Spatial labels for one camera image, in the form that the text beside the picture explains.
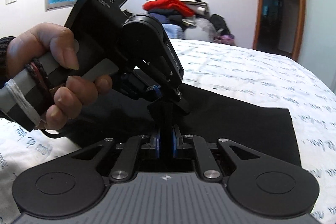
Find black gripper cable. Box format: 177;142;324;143
40;129;66;140

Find wall light switch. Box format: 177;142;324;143
5;0;17;5

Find black pants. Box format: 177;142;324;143
41;69;302;168

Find pile of clothes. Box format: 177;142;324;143
142;0;236;46

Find person's left hand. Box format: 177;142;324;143
6;22;113;131

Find white script-print bed sheet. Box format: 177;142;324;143
1;39;335;223

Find dark sleeved left forearm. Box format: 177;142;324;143
0;36;15;88

